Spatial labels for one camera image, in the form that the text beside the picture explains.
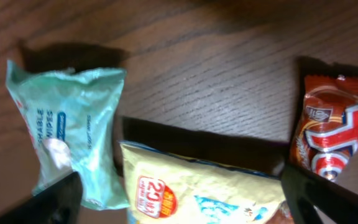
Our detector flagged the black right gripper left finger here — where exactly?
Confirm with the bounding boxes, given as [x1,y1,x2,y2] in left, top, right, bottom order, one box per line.
[0,172,83,224]

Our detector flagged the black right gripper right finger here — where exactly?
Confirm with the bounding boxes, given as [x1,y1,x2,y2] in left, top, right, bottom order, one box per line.
[281,164,358,224]

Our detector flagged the orange brown candy bar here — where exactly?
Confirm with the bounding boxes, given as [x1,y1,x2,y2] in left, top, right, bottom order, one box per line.
[289,74,358,182]

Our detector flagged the teal wet wipes pack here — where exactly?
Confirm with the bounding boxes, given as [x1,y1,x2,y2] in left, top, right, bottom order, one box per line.
[6,60,129,210]

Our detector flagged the large yellow snack bag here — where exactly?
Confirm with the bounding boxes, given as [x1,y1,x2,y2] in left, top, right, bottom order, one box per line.
[120,141,291,224]

